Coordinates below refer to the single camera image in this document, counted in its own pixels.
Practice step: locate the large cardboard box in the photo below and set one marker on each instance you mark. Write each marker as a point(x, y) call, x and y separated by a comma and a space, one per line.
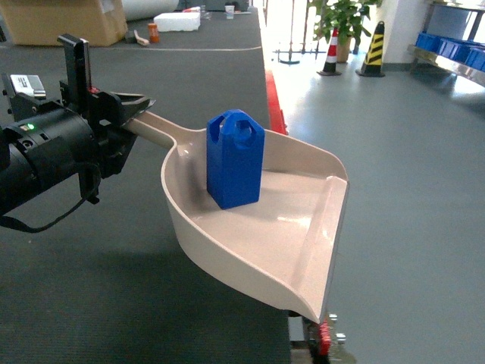
point(39, 23)

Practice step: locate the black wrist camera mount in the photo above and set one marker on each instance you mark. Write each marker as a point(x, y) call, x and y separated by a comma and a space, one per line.
point(77, 72)

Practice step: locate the red white traffic cone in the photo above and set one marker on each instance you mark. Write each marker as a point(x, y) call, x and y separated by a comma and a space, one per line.
point(329, 68)

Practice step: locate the metal barrier stands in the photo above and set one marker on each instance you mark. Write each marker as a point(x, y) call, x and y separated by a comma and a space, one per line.
point(291, 25)

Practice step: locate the potted green plant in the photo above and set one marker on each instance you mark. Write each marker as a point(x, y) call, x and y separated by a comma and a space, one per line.
point(347, 17)

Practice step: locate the blue plastic hexagonal part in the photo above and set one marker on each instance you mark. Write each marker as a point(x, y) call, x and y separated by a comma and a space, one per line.
point(234, 156)

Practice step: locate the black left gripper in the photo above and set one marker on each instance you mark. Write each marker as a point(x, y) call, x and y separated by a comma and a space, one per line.
point(106, 114)

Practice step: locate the yellow black traffic cone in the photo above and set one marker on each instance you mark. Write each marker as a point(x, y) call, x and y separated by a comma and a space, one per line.
point(372, 64)

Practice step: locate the beige plastic dustpan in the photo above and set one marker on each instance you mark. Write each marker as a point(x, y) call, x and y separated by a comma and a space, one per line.
point(280, 250)

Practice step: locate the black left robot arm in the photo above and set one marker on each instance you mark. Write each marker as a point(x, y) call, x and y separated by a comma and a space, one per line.
point(51, 140)

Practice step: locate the white foam block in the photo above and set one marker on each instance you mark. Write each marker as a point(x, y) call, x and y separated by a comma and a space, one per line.
point(180, 21)

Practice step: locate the white paper cup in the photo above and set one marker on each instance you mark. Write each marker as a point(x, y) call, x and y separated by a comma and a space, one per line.
point(229, 11)

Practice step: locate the wooden handled brush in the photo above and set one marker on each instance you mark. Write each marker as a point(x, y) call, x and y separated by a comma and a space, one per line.
point(140, 40)

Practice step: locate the steel rack shelf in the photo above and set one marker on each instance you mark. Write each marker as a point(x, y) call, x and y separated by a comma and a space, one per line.
point(453, 19)

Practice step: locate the blue bins on shelf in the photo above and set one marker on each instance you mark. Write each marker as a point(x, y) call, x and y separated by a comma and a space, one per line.
point(466, 52)

